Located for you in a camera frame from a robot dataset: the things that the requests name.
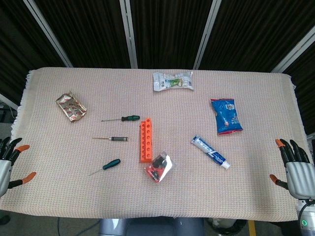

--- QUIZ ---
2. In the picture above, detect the dark curtain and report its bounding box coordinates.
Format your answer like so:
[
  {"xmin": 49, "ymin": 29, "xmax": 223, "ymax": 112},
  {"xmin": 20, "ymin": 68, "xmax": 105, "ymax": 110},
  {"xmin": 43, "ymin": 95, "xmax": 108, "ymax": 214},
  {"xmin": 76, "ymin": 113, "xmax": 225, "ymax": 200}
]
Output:
[{"xmin": 0, "ymin": 0, "xmax": 315, "ymax": 135}]

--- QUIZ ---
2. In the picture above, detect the gold red wrapper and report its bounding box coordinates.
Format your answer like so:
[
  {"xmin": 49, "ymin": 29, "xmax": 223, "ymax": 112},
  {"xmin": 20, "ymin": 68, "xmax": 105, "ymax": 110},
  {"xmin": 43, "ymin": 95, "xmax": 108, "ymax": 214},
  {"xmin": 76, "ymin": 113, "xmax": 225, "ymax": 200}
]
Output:
[{"xmin": 55, "ymin": 91, "xmax": 88, "ymax": 123}]

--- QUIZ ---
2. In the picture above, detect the teal handled screwdriver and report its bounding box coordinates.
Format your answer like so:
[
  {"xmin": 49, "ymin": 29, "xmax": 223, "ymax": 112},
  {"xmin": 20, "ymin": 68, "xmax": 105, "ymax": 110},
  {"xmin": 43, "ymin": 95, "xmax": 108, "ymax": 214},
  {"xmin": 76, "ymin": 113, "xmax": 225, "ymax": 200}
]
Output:
[{"xmin": 88, "ymin": 158, "xmax": 121, "ymax": 177}]

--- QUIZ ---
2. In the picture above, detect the blue white toothpaste tube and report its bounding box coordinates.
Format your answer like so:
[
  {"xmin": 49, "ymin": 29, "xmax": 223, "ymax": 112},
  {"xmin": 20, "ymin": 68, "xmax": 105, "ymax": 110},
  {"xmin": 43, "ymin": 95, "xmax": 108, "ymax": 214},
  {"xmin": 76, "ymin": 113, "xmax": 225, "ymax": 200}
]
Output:
[{"xmin": 190, "ymin": 134, "xmax": 231, "ymax": 170}]

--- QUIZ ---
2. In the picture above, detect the silver snack packet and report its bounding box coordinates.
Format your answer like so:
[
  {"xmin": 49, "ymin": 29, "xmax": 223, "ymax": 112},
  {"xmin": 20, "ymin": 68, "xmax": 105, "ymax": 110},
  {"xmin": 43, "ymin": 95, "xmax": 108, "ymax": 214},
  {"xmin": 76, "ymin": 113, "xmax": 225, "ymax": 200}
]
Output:
[{"xmin": 152, "ymin": 70, "xmax": 194, "ymax": 92}]

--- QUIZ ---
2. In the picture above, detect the white frame post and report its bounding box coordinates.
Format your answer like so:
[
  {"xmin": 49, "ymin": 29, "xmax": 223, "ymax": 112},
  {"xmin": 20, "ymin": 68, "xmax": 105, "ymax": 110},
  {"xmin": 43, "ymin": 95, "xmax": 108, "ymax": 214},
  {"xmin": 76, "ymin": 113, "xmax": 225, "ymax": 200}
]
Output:
[
  {"xmin": 23, "ymin": 0, "xmax": 74, "ymax": 68},
  {"xmin": 119, "ymin": 0, "xmax": 138, "ymax": 69},
  {"xmin": 193, "ymin": 0, "xmax": 222, "ymax": 70},
  {"xmin": 270, "ymin": 30, "xmax": 315, "ymax": 73},
  {"xmin": 0, "ymin": 92, "xmax": 20, "ymax": 110}
]

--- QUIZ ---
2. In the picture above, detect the orange tool holder rack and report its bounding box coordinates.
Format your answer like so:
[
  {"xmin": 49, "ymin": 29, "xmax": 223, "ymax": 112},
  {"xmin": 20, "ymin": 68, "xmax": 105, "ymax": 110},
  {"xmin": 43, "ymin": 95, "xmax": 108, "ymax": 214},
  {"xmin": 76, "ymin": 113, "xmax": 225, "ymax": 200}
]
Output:
[{"xmin": 139, "ymin": 118, "xmax": 154, "ymax": 163}]

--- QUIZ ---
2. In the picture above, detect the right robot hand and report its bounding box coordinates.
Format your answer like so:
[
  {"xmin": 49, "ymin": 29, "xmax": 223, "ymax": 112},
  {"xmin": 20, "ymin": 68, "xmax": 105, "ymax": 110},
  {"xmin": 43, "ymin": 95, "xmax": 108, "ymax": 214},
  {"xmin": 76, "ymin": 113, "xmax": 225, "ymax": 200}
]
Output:
[{"xmin": 269, "ymin": 138, "xmax": 315, "ymax": 200}]

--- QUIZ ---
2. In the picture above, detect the green black handled screwdriver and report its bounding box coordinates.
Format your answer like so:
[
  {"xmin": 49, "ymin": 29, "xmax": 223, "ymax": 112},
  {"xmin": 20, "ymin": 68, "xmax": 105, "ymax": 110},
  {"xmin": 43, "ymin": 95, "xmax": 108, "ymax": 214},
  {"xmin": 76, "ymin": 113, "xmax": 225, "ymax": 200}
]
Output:
[{"xmin": 101, "ymin": 115, "xmax": 137, "ymax": 122}]

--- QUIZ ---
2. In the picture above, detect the grey blue robot torso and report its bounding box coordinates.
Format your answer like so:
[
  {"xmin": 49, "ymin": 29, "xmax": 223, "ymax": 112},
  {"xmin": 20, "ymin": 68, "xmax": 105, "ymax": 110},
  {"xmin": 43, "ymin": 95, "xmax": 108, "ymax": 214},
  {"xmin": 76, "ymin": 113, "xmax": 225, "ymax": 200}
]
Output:
[{"xmin": 98, "ymin": 217, "xmax": 205, "ymax": 236}]

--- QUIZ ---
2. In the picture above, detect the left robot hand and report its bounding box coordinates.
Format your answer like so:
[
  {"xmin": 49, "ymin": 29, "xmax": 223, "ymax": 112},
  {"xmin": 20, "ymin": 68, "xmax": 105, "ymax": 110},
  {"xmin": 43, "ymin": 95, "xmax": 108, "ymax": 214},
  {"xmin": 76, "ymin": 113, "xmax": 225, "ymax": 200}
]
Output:
[{"xmin": 0, "ymin": 137, "xmax": 37, "ymax": 197}]

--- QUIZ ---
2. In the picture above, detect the beige woven tablecloth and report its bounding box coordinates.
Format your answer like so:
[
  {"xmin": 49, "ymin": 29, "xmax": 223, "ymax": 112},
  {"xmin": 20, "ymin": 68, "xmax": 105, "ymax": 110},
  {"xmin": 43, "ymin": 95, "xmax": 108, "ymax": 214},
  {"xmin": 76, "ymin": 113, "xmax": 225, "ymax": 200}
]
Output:
[{"xmin": 0, "ymin": 66, "xmax": 315, "ymax": 223}]

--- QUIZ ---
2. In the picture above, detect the blue snack bag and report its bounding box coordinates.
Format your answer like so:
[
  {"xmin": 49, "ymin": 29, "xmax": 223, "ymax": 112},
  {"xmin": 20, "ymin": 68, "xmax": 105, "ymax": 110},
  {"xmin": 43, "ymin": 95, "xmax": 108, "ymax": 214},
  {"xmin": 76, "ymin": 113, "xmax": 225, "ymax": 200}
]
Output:
[{"xmin": 210, "ymin": 98, "xmax": 244, "ymax": 135}]

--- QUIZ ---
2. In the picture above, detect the metal handled screwdriver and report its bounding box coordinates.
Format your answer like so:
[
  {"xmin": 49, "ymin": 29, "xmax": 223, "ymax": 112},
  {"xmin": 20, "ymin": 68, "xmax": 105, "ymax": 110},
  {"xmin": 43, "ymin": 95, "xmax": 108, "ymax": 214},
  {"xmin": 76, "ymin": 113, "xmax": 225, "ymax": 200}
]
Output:
[{"xmin": 92, "ymin": 136, "xmax": 129, "ymax": 143}]

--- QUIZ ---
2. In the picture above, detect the clear plastic box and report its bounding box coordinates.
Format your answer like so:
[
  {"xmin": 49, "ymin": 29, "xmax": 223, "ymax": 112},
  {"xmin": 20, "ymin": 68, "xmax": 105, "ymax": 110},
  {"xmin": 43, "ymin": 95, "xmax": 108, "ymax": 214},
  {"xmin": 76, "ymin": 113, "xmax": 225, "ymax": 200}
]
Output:
[{"xmin": 144, "ymin": 151, "xmax": 177, "ymax": 184}]

